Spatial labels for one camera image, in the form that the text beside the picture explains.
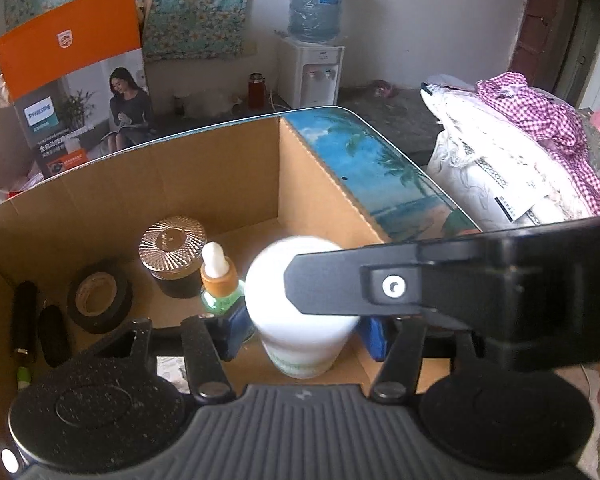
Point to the brown cardboard box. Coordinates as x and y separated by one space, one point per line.
105 210

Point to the white bottle with green label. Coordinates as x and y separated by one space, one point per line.
270 310

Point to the white bedding bundle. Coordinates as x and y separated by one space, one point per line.
480 160

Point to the blue water jug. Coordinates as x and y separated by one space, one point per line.
315 5

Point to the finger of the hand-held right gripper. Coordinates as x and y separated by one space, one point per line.
330 285

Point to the white printed packet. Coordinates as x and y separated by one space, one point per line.
172 372

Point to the white water dispenser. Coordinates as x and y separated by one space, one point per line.
300 70

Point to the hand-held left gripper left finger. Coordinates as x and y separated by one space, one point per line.
237 332

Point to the white plastic bag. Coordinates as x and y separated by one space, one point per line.
205 102

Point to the black tape roll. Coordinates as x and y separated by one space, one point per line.
122 305

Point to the floral cloth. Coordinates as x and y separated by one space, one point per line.
195 10

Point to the dark red thermos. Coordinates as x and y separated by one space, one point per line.
256 92

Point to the pink checked cloth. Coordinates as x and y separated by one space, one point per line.
540 110

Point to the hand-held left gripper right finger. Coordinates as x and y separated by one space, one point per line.
372 337

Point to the gold-lidded dark jar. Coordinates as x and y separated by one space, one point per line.
172 240

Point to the black tube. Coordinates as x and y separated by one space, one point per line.
25 315

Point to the green-capped glue stick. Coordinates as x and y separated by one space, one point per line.
23 377

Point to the brown wooden door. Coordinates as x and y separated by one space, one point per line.
535 35

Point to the orange appliance carton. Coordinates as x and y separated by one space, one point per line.
70 20

